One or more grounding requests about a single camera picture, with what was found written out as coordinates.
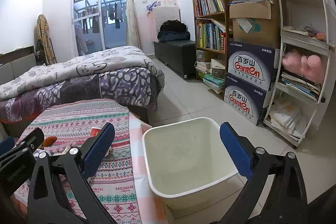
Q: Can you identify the torn red noodle cup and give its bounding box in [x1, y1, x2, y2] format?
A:
[91, 127, 101, 137]

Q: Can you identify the white plastic trash bin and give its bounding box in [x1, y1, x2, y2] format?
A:
[142, 117, 243, 210]

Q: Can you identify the patterned striped tablecloth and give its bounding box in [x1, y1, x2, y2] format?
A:
[6, 100, 166, 223]

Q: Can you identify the grey bed headboard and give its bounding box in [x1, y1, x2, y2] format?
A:
[0, 46, 37, 84]

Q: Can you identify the plaid garment on rack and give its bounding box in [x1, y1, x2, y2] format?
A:
[35, 14, 57, 65]

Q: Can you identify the lower Ganten water box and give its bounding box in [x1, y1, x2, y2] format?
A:
[224, 73, 273, 126]

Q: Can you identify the ganten water box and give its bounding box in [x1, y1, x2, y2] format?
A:
[224, 73, 273, 126]
[228, 42, 280, 91]

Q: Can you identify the white plastic shelf cart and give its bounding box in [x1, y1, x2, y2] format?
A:
[264, 0, 334, 148]

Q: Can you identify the purple patterned bed blanket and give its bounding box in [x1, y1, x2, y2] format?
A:
[1, 67, 163, 123]

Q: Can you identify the grey cartoon print quilt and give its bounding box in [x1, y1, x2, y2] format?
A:
[1, 46, 165, 101]

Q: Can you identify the pink plush toy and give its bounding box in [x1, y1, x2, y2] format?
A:
[282, 49, 325, 84]

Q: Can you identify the upper Ganten water box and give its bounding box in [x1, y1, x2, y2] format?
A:
[228, 42, 280, 91]

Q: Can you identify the beige curtain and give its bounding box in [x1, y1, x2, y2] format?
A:
[126, 0, 141, 48]

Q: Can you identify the black storage bench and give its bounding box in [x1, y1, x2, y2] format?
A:
[154, 40, 196, 79]

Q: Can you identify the brown cardboard box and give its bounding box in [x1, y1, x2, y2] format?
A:
[230, 0, 280, 49]

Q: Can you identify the sliding glass door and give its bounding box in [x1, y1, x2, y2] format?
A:
[71, 0, 127, 56]

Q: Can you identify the dark clothes pile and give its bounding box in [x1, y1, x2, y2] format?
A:
[157, 20, 190, 43]

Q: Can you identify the white cabinet with pink cloth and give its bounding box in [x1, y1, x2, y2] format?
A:
[146, 0, 181, 43]

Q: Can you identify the wooden bookshelf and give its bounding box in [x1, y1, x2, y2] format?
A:
[188, 0, 240, 100]

